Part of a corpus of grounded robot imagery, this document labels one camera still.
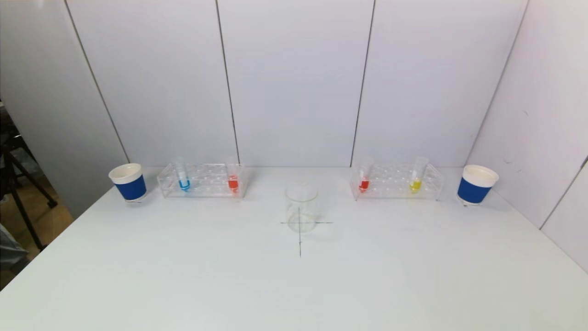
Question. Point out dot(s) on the test tube with yellow liquid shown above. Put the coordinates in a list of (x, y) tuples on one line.
[(415, 185)]

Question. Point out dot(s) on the blue white paper cup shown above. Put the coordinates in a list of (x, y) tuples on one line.
[(131, 187), (473, 191)]

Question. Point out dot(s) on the black tripod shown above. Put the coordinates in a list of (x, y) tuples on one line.
[(18, 202)]

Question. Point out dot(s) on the test tube with orange liquid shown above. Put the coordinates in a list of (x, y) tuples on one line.
[(233, 184)]

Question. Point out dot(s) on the clear acrylic test tube rack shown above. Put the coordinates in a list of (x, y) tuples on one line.
[(390, 181), (206, 181)]

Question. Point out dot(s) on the test tube with red liquid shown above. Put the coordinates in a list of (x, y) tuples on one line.
[(364, 185)]

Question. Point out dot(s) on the grey plastic bag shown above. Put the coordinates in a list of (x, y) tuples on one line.
[(9, 250)]

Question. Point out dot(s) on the test tube with blue liquid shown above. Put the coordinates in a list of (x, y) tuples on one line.
[(184, 184)]

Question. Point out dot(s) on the clear glass beaker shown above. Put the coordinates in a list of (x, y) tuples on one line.
[(301, 207)]

